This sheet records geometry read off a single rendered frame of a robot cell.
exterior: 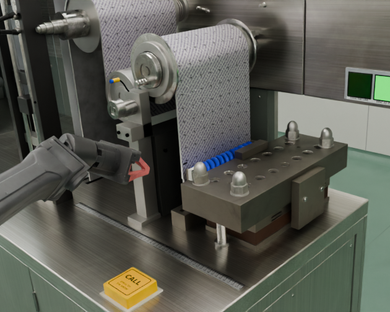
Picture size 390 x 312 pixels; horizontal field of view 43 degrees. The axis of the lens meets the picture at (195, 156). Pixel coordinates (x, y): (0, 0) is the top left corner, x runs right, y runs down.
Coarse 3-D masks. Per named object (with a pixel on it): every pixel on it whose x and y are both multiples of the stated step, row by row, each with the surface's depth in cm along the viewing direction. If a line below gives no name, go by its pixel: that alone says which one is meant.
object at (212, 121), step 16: (240, 80) 113; (192, 96) 103; (208, 96) 107; (224, 96) 111; (240, 96) 115; (176, 112) 102; (192, 112) 104; (208, 112) 108; (224, 112) 112; (240, 112) 116; (192, 128) 105; (208, 128) 109; (224, 128) 113; (240, 128) 117; (192, 144) 106; (208, 144) 110; (224, 144) 114; (240, 144) 119; (192, 160) 108
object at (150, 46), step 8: (136, 48) 103; (144, 48) 101; (152, 48) 99; (160, 48) 98; (248, 48) 114; (136, 56) 103; (160, 56) 98; (168, 64) 98; (168, 72) 98; (168, 80) 99; (144, 88) 105; (160, 88) 101; (168, 88) 100; (152, 96) 104
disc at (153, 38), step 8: (136, 40) 103; (144, 40) 101; (152, 40) 99; (160, 40) 98; (168, 48) 97; (168, 56) 97; (176, 64) 97; (176, 72) 97; (176, 80) 98; (176, 88) 99; (160, 96) 103; (168, 96) 101
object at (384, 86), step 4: (376, 76) 102; (380, 76) 101; (376, 80) 102; (380, 80) 102; (384, 80) 101; (388, 80) 100; (376, 84) 102; (380, 84) 102; (384, 84) 101; (388, 84) 101; (376, 88) 103; (380, 88) 102; (384, 88) 101; (388, 88) 101; (376, 92) 103; (380, 92) 102; (384, 92) 102; (388, 92) 101; (376, 96) 103; (380, 96) 103; (384, 96) 102; (388, 96) 101; (388, 100) 102
